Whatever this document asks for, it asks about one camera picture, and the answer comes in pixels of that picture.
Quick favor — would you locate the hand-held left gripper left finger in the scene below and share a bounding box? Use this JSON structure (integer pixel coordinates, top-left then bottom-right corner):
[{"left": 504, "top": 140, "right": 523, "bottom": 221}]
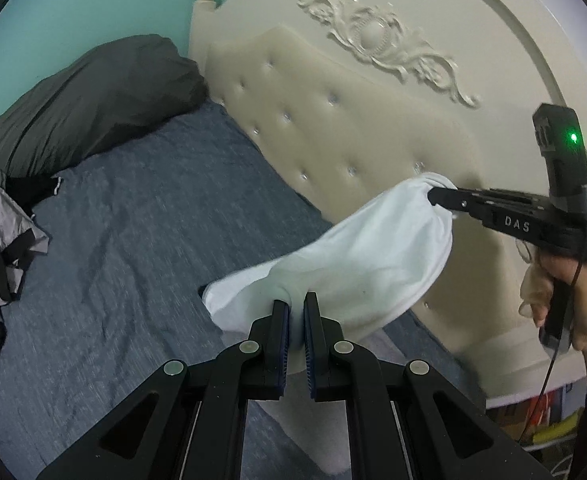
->
[{"left": 36, "top": 300, "right": 292, "bottom": 480}]

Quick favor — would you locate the yellow green packet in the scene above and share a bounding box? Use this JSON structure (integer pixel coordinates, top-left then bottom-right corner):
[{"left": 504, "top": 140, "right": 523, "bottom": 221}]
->
[{"left": 528, "top": 412, "right": 581, "bottom": 446}]

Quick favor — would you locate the dark grey long pillow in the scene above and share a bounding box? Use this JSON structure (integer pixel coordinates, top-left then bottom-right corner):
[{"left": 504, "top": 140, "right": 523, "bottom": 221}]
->
[{"left": 0, "top": 35, "right": 209, "bottom": 181}]

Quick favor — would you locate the cream tufted headboard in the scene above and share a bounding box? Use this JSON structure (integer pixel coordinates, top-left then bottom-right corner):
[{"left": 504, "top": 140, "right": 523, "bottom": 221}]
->
[{"left": 188, "top": 0, "right": 587, "bottom": 411}]

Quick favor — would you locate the blue patterned bed sheet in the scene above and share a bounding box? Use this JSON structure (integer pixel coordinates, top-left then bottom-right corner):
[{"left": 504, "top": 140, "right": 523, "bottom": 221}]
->
[{"left": 0, "top": 97, "right": 487, "bottom": 480}]

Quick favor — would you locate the white polo shirt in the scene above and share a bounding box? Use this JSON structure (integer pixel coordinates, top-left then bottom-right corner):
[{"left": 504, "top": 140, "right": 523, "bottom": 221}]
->
[{"left": 201, "top": 172, "right": 457, "bottom": 476}]

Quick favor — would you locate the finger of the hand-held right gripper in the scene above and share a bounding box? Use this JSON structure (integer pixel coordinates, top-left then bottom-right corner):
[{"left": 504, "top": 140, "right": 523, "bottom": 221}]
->
[{"left": 427, "top": 186, "right": 491, "bottom": 231}]

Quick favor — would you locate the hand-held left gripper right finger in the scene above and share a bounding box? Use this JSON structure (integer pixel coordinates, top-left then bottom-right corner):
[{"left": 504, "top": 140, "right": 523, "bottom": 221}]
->
[{"left": 302, "top": 293, "right": 554, "bottom": 480}]

